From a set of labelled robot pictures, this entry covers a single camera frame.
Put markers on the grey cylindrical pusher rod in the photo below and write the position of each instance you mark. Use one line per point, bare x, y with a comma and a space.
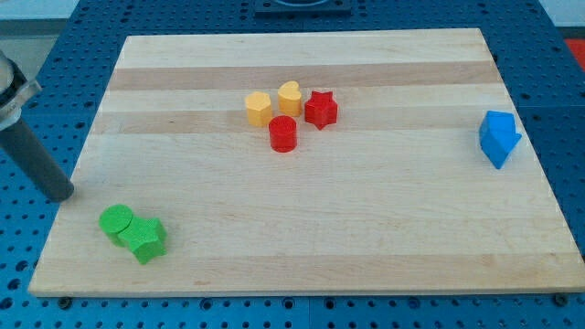
26, 150

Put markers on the blue arrow block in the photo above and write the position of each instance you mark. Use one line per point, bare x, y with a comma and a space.
498, 136

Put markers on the red cylinder block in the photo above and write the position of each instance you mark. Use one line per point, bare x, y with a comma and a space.
283, 134

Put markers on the wooden board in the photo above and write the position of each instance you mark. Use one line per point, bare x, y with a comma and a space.
397, 197

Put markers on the green star block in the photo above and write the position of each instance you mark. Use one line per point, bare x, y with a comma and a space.
144, 238

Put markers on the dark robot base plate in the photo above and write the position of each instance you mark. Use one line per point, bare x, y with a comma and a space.
264, 8

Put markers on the yellow heart block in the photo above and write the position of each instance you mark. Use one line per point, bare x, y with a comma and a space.
290, 98

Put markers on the yellow hexagon block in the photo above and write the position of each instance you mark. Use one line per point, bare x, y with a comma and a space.
258, 108

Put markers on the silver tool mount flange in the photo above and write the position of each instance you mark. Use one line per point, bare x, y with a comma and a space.
16, 90

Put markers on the red star block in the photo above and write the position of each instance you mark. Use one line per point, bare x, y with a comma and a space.
321, 109

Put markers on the green cylinder block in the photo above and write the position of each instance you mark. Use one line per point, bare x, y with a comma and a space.
114, 220

